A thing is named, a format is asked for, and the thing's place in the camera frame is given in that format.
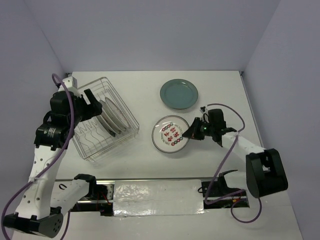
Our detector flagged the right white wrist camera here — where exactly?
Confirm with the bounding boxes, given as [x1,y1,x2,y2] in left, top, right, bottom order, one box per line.
[200,106,209,123]

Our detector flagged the silver foil sheet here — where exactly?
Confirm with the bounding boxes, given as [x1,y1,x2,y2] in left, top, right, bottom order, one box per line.
[113,179,205,217]

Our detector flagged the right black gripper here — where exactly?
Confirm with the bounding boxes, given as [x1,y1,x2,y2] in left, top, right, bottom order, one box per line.
[182,116,215,140]

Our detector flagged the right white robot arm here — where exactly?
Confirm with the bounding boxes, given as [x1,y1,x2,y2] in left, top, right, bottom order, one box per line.
[182,107,289,199]

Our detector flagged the teal green plate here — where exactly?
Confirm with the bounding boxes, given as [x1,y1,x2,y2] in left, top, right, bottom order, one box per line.
[159,79,199,110]

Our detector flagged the metal base rail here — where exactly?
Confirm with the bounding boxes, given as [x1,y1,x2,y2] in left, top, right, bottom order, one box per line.
[71,177,250,217]

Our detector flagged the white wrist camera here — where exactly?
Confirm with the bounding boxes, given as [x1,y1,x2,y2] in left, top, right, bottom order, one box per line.
[200,106,209,123]
[57,76,81,97]

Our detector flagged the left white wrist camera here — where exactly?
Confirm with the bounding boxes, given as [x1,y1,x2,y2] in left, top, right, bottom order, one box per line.
[57,76,81,97]

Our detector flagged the wire dish rack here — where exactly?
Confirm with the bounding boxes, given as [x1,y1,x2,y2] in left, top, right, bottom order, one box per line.
[72,77,140,161]

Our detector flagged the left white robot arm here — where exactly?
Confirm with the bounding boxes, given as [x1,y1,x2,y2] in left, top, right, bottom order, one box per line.
[1,89,102,239]

